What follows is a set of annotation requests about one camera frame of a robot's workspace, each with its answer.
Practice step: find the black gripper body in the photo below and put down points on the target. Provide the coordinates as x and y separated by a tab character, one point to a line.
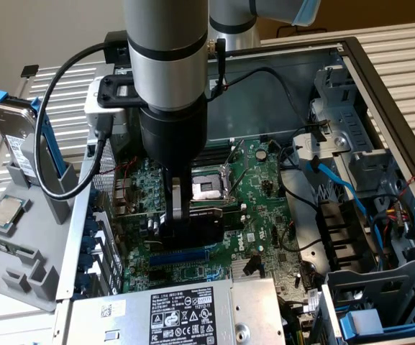
173	136

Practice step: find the green GPU with black fan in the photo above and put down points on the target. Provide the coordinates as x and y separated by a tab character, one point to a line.
207	233

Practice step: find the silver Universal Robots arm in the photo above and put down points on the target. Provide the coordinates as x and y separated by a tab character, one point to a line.
164	36

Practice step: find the CPU socket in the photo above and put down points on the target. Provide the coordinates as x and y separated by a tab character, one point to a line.
207	188

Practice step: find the silver rear port block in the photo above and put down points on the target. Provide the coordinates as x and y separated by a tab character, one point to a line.
122	187

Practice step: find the black RAM slot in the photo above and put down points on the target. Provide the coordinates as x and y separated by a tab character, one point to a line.
214	161
228	207
219	151

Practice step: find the blue expansion slot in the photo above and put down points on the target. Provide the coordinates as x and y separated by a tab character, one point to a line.
178	258

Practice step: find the short black expansion slot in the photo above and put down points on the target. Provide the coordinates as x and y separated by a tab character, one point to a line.
157	275

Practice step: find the open black PC case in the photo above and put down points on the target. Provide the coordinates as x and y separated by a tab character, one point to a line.
257	108

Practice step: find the green Dell motherboard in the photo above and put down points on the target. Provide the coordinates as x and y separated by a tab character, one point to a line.
257	215

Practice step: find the silver coin battery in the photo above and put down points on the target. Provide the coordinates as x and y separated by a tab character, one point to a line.
262	154

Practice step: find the silver chipset heatsink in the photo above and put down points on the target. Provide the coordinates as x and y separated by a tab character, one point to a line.
236	267

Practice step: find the blue slot latch row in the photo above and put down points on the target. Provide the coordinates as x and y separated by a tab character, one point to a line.
83	267

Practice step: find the black box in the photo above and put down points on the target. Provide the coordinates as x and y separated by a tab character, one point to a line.
115	39

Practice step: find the grey parts rack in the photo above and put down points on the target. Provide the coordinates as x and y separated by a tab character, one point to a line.
41	230

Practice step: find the silver power supply unit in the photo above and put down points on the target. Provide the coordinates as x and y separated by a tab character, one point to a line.
254	305

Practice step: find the silver CPU chip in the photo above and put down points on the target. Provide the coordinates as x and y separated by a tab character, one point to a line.
6	212

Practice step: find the silver metal disk bay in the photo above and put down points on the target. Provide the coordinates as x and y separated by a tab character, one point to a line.
351	118

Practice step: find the blue drive caddy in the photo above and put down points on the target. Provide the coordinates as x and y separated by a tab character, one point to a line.
358	321

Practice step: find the grey plastic drive cage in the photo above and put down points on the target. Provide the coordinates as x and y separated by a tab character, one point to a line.
390	284

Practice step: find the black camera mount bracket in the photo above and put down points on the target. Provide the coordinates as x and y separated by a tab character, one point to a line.
108	97

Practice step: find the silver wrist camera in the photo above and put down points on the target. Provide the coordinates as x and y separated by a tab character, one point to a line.
95	113

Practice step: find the hard disk with blue bracket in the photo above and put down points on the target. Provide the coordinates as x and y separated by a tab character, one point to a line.
9	122

